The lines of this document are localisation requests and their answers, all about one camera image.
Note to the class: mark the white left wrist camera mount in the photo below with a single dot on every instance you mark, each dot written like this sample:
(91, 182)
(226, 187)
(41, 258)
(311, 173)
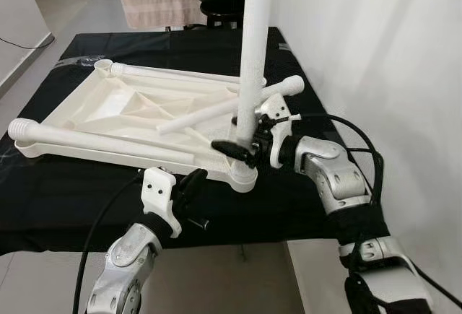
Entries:
(159, 188)

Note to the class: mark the white plastic children table top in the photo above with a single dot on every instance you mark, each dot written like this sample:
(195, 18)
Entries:
(108, 105)

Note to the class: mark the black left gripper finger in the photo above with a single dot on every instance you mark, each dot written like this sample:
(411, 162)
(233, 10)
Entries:
(195, 182)

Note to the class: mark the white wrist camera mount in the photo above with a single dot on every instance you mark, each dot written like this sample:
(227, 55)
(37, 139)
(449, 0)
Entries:
(274, 105)
(159, 188)

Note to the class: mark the black tablecloth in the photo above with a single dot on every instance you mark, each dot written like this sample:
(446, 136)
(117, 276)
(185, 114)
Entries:
(72, 206)

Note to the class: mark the black round stool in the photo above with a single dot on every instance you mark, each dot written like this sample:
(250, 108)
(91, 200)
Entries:
(220, 14)

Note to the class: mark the beige cloth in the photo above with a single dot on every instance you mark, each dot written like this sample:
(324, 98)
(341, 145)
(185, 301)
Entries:
(159, 7)

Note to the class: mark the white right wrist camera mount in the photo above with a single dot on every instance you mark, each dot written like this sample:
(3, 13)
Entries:
(274, 105)

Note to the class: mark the grey metal table leg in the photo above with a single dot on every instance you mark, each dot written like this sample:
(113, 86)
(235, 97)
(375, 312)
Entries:
(242, 252)

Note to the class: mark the small grey tape piece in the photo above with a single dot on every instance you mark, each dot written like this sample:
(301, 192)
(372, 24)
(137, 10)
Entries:
(282, 46)

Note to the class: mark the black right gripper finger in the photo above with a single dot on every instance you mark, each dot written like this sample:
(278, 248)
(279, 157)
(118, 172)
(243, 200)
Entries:
(231, 149)

